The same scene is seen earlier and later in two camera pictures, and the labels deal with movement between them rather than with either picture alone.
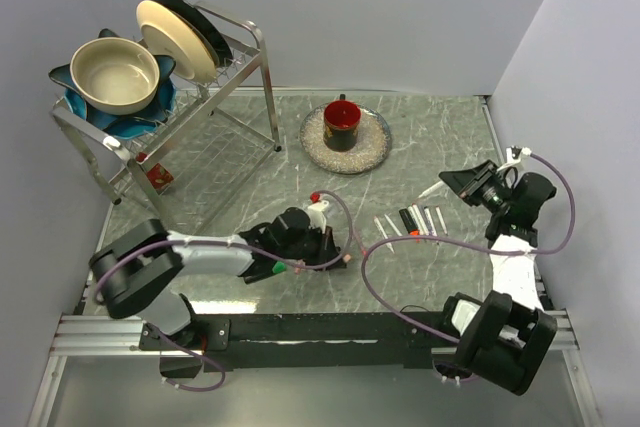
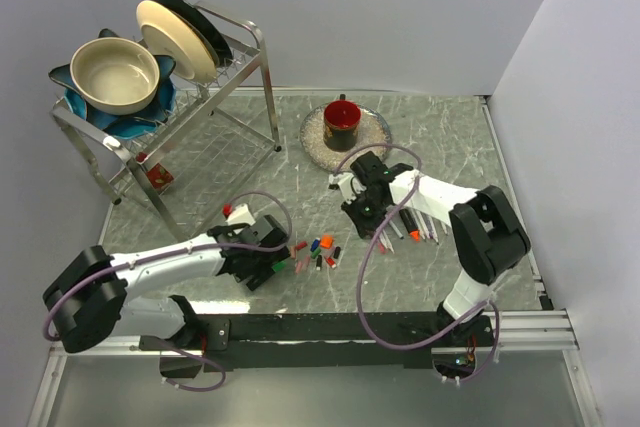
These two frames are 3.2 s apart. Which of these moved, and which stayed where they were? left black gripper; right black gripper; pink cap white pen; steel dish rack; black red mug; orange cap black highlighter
Moved: right black gripper; left black gripper
Stayed: pink cap white pen; steel dish rack; black red mug; orange cap black highlighter
